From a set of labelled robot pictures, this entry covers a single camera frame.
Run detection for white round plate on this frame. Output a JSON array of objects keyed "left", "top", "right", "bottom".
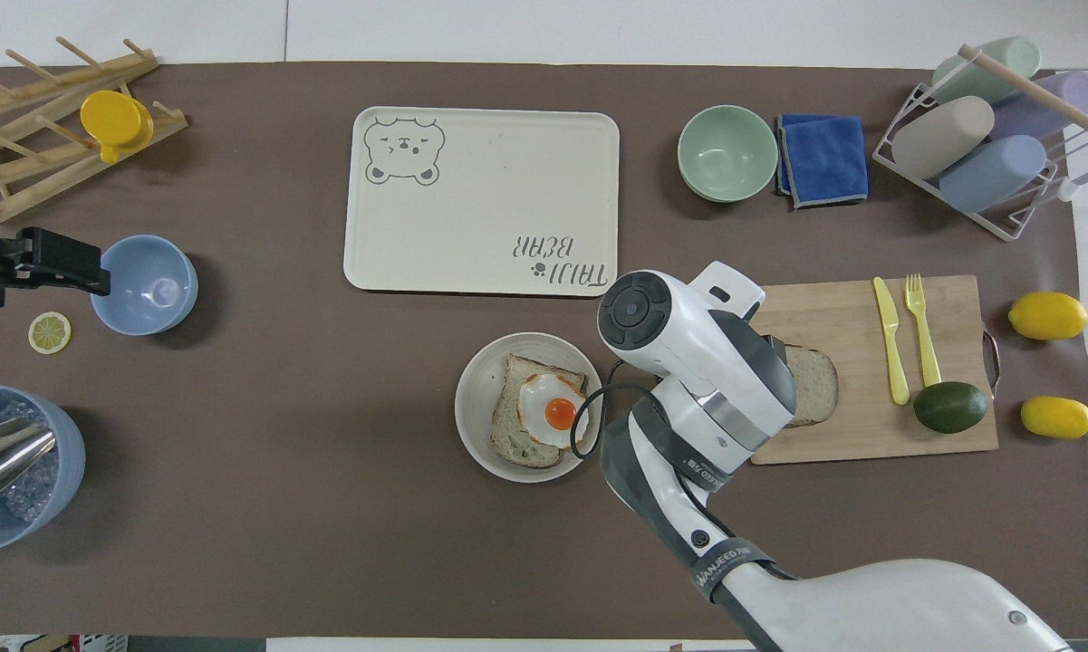
[{"left": 455, "top": 331, "right": 604, "bottom": 484}]

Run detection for fried egg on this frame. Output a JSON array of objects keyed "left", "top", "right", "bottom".
[{"left": 518, "top": 371, "right": 588, "bottom": 449}]

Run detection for toast with fried egg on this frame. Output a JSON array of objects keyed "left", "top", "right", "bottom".
[{"left": 491, "top": 355, "right": 590, "bottom": 469}]

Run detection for cream tray with bear print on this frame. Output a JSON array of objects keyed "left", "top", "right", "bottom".
[{"left": 343, "top": 107, "right": 621, "bottom": 297}]

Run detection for green bowl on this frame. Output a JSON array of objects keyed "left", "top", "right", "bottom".
[{"left": 678, "top": 105, "right": 779, "bottom": 203}]

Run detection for plain bread slice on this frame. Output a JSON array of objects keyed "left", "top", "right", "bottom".
[{"left": 782, "top": 344, "right": 840, "bottom": 427}]

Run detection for wooden cutting board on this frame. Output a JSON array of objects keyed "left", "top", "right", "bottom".
[{"left": 748, "top": 274, "right": 1000, "bottom": 465}]

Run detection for blue cloth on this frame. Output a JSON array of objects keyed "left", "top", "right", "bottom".
[{"left": 775, "top": 113, "right": 871, "bottom": 210}]

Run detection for yellow plastic knife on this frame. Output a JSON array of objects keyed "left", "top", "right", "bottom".
[{"left": 873, "top": 277, "right": 910, "bottom": 406}]

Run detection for yellow plastic fork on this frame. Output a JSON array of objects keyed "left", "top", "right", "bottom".
[{"left": 904, "top": 273, "right": 943, "bottom": 388}]

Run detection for blue bowl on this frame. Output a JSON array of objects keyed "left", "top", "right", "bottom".
[{"left": 90, "top": 235, "right": 199, "bottom": 337}]

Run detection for green avocado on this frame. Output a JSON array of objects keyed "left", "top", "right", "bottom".
[{"left": 913, "top": 381, "right": 989, "bottom": 435}]

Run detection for beige cup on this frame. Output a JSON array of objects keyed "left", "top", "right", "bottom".
[{"left": 892, "top": 95, "right": 996, "bottom": 180}]

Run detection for blue cup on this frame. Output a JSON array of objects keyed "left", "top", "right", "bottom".
[{"left": 939, "top": 135, "right": 1047, "bottom": 214}]

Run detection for yellow cup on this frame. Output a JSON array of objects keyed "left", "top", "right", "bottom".
[{"left": 80, "top": 90, "right": 155, "bottom": 165}]

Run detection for green cup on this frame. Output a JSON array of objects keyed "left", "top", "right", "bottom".
[{"left": 931, "top": 36, "right": 1043, "bottom": 105}]

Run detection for lemon slice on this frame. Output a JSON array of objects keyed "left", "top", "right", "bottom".
[{"left": 28, "top": 312, "right": 72, "bottom": 355}]

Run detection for black stand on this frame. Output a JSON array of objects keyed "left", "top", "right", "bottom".
[{"left": 0, "top": 220, "right": 111, "bottom": 309}]

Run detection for blue bucket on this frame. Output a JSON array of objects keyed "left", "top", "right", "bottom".
[{"left": 0, "top": 385, "right": 86, "bottom": 554}]

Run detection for yellow lemon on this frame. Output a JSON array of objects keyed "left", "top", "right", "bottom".
[
  {"left": 1008, "top": 292, "right": 1088, "bottom": 341},
  {"left": 1021, "top": 396, "right": 1088, "bottom": 441}
]

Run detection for clear ice cubes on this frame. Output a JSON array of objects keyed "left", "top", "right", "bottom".
[{"left": 0, "top": 403, "right": 60, "bottom": 524}]

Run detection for wooden dish rack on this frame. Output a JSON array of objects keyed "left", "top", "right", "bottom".
[{"left": 0, "top": 36, "right": 188, "bottom": 225}]

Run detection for wooden rod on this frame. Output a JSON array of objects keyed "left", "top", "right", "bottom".
[{"left": 958, "top": 43, "right": 1088, "bottom": 152}]

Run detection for metal scoop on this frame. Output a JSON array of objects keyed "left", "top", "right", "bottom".
[{"left": 0, "top": 418, "right": 57, "bottom": 517}]

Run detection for purple cup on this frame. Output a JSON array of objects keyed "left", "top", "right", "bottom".
[{"left": 992, "top": 71, "right": 1088, "bottom": 141}]

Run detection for black cable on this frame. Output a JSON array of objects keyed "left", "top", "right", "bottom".
[{"left": 569, "top": 360, "right": 667, "bottom": 460}]

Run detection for white wire cup rack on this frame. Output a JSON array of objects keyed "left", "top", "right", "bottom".
[{"left": 872, "top": 45, "right": 1088, "bottom": 243}]

